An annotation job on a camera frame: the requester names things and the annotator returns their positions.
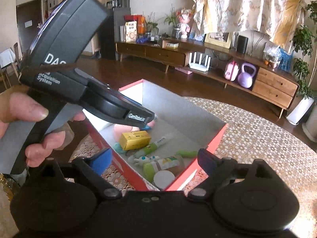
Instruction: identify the teal object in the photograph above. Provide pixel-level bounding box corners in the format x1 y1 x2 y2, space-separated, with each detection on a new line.
113 141 127 155

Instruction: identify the wooden TV cabinet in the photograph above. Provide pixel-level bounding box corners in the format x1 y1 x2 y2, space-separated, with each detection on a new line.
116 38 300 119

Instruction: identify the green stick object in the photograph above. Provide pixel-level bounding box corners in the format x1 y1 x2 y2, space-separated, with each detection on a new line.
176 149 199 158

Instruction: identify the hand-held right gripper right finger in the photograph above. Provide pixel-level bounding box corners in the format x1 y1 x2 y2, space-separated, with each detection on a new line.
187 148 273 199

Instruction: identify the clear plastic bag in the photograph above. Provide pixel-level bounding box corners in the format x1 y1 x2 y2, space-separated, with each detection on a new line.
263 41 281 68

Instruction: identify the flat yellow white box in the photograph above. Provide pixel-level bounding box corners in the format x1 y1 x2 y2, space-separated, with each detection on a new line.
162 40 179 49

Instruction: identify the white router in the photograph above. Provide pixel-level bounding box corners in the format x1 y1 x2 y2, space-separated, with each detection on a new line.
189 51 212 72

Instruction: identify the white round pot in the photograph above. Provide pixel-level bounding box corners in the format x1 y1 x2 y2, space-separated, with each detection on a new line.
302 111 317 143

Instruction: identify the wooden chair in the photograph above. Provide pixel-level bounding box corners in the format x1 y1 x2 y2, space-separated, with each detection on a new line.
0 42 23 87

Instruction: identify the blue picture card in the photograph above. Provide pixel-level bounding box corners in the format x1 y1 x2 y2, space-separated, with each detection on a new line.
188 25 206 41

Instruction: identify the plant in striped pot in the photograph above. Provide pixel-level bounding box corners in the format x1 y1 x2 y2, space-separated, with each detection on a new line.
165 4 182 39

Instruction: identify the white round lid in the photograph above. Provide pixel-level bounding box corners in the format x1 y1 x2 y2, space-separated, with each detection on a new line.
153 171 175 190

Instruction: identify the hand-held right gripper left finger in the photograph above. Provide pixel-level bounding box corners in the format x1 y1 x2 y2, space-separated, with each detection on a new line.
40 148 122 200

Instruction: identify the pink carry case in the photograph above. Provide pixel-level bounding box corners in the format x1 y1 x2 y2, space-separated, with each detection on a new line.
223 60 240 81

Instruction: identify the white and brown snack bag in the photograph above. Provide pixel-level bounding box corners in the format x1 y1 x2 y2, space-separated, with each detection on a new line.
124 20 138 42

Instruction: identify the person's left hand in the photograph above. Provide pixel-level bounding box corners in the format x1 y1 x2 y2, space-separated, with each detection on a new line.
0 92 86 168

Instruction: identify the yellow carton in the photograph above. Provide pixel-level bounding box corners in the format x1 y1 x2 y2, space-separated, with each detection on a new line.
120 131 152 151

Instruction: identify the yellow picture frame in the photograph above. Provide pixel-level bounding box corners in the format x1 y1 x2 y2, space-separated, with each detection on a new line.
204 32 233 49

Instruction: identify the pink soft object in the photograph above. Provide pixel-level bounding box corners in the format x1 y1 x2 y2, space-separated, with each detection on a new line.
113 121 156 132

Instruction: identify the orange box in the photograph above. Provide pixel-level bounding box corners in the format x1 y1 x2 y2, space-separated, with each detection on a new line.
135 15 146 35

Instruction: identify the dark wooden door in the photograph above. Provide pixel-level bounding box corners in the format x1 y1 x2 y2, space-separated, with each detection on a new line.
16 0 42 55

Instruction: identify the blue plastic bag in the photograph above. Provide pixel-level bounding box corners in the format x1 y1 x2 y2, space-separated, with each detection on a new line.
279 47 294 73

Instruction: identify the tall black appliance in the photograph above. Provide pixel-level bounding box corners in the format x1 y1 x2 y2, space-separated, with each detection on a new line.
99 0 132 60

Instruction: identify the leafy tree in white pot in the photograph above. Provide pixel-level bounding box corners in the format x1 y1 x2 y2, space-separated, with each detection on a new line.
285 0 317 126

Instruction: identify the white printed tube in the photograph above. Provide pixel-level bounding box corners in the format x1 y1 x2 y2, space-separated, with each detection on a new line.
135 133 175 157

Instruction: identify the floral hanging cloth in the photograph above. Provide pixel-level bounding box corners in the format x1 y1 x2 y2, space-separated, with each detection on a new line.
191 0 307 42

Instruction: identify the lace tablecloth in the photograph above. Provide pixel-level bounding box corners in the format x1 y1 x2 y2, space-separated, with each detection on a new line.
69 96 317 238

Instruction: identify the white figure toy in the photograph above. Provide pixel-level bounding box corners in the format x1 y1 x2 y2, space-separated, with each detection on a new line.
127 154 161 165

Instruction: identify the thin plant in small pot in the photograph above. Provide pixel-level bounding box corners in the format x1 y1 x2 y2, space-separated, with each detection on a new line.
144 12 159 40

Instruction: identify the red and white cardboard box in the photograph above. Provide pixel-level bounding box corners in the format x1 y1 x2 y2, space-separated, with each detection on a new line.
83 79 228 192

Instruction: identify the black speaker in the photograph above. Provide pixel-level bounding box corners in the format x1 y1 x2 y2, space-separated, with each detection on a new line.
236 35 249 54

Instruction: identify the pink doll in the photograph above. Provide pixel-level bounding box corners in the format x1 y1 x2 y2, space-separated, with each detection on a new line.
179 9 194 39

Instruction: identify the purple kettlebell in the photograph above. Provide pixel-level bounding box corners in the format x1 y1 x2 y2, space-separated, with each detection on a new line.
238 63 258 88

